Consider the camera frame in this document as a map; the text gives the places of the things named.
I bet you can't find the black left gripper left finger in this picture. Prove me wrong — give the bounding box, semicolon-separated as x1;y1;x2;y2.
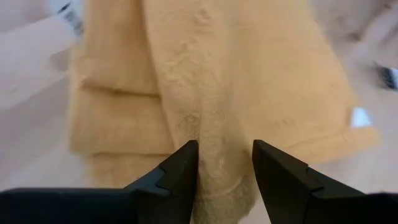
0;139;200;224

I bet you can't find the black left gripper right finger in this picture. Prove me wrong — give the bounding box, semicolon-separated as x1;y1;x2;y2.
251;139;398;224

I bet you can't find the mustard yellow towel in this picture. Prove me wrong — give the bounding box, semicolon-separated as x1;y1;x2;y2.
67;0;380;224

